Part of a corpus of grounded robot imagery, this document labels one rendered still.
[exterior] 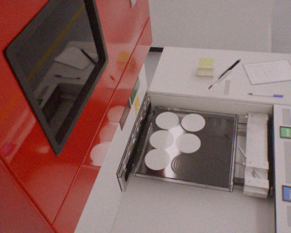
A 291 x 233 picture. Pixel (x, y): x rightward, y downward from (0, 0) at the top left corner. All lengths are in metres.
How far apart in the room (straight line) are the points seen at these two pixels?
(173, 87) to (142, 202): 0.52
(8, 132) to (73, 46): 0.24
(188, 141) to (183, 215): 0.29
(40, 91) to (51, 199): 0.21
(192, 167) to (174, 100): 0.35
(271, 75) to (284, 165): 0.48
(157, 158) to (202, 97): 0.34
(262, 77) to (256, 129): 0.25
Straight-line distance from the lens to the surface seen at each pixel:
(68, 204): 0.71
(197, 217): 1.20
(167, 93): 1.40
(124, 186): 1.21
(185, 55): 1.60
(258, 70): 1.53
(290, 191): 1.14
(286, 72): 1.54
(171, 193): 1.25
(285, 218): 1.09
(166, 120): 1.37
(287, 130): 1.29
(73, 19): 0.65
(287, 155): 1.23
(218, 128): 1.34
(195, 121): 1.36
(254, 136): 1.36
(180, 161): 1.23
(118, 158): 1.14
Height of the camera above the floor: 1.90
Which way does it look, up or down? 46 degrees down
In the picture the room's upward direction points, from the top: 8 degrees counter-clockwise
